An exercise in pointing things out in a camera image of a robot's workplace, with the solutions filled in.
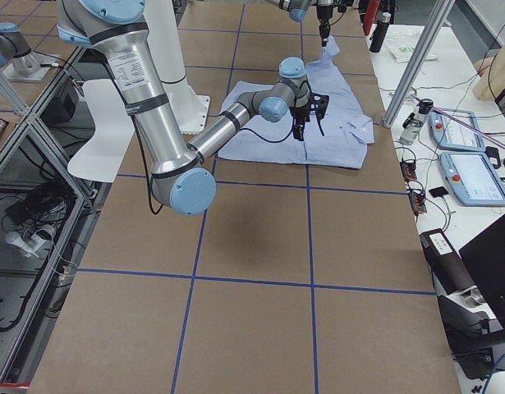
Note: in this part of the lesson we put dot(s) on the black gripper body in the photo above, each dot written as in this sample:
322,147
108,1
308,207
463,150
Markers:
300,112
323,17

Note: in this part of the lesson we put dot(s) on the blue striped button shirt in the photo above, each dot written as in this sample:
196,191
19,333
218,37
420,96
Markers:
348,131

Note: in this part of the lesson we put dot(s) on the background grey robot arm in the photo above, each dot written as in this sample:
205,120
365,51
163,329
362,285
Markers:
18,61

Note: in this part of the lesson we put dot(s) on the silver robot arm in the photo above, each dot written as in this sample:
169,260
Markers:
297,10
177,179

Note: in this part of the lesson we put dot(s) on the red cylinder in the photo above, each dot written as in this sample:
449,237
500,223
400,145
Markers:
371,11

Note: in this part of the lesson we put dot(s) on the black water bottle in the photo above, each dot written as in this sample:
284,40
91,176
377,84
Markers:
380,31

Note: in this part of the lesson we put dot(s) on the orange circuit board upper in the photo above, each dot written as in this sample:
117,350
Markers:
408,170

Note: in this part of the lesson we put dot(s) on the orange circuit board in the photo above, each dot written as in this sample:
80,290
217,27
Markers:
408,170
417,202

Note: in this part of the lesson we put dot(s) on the clear plastic bottle black cap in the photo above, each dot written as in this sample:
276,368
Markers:
415,121

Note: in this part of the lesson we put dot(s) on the orange circuit board lower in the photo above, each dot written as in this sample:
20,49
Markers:
417,202

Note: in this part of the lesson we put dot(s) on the upper teach pendant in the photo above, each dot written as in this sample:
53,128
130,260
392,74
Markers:
451,135

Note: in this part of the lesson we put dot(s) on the teach pendant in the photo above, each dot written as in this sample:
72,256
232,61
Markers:
451,135
472,179

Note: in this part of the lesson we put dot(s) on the lower teach pendant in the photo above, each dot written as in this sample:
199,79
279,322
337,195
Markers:
472,179

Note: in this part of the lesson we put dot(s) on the white plastic chair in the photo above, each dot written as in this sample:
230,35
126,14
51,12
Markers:
100,158

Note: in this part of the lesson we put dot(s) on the black device with white label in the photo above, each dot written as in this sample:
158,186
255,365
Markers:
449,273

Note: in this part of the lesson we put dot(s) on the black monitor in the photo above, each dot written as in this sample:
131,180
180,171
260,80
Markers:
484,259

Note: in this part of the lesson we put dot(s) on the white power strip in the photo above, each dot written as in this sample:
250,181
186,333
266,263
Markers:
29,248

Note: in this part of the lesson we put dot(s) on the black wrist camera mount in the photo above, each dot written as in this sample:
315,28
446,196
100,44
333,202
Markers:
318,106

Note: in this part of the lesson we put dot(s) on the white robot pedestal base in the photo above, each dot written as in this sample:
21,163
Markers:
190,109

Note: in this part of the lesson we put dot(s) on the aluminium frame post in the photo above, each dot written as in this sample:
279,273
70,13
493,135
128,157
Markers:
428,35

